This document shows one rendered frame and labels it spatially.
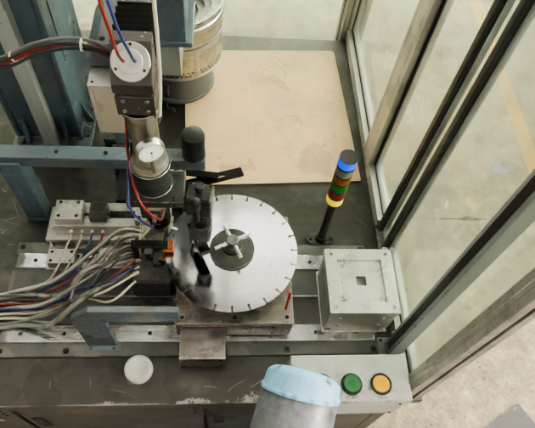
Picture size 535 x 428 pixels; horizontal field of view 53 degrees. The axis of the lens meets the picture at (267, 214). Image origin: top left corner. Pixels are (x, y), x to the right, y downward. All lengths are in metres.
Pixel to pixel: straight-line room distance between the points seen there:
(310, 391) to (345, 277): 0.66
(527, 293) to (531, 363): 1.67
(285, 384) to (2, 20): 1.09
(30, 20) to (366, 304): 1.09
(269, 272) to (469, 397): 1.30
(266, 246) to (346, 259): 0.22
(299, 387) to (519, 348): 1.87
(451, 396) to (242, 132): 1.34
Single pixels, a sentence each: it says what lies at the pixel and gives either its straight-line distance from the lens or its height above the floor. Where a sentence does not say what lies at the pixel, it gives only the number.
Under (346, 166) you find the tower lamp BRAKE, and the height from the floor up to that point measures 1.15.
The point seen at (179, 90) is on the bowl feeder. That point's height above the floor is 0.82.
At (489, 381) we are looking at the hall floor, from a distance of 2.47.
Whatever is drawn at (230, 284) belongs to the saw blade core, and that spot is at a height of 0.95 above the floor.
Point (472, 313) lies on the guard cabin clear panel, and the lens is 1.13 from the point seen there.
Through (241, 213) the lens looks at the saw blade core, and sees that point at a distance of 1.40.
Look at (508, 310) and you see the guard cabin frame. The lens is 0.97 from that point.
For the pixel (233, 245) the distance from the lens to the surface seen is 1.30.
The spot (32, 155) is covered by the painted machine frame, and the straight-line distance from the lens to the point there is 1.45.
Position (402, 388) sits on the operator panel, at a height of 0.90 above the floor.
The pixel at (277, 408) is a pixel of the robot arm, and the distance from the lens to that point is 0.79.
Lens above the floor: 2.15
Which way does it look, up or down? 59 degrees down
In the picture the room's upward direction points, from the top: 9 degrees clockwise
